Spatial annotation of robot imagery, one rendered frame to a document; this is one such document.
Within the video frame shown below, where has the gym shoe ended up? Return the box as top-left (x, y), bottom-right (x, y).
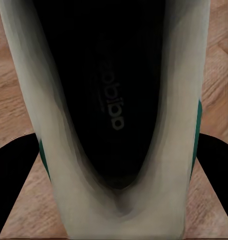
top-left (0, 0), bottom-right (211, 240)

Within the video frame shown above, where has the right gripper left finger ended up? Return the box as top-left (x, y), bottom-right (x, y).
top-left (0, 133), bottom-right (39, 232)

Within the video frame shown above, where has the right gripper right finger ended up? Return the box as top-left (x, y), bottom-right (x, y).
top-left (196, 133), bottom-right (228, 215)

